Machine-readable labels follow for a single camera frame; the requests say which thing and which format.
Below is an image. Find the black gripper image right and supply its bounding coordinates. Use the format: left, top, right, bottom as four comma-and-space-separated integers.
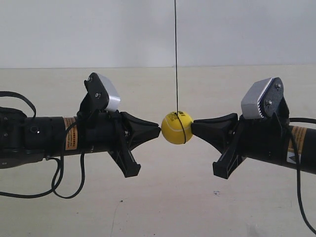
191, 113, 290, 179

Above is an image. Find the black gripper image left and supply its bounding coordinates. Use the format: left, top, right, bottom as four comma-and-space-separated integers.
75, 111, 161, 178

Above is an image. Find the yellow tennis ball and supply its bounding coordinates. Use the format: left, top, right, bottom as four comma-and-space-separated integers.
161, 111, 193, 145

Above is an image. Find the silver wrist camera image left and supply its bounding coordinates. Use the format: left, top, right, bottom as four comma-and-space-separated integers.
84, 72, 121, 112

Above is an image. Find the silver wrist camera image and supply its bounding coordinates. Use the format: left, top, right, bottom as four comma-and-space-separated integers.
240, 77, 284, 119
84, 72, 121, 112

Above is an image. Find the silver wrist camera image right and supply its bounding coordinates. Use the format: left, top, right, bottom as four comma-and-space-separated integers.
240, 77, 284, 119

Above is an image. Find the black cable image right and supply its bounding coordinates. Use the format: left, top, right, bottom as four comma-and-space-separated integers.
286, 118, 316, 234

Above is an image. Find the black cable image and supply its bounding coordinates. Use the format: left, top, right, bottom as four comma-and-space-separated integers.
0, 91, 85, 199
286, 118, 316, 234

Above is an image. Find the black cable image left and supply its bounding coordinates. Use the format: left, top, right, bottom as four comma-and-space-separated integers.
0, 91, 85, 199

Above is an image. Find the thin black hanging string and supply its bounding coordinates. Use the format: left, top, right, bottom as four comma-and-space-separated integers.
174, 0, 180, 117

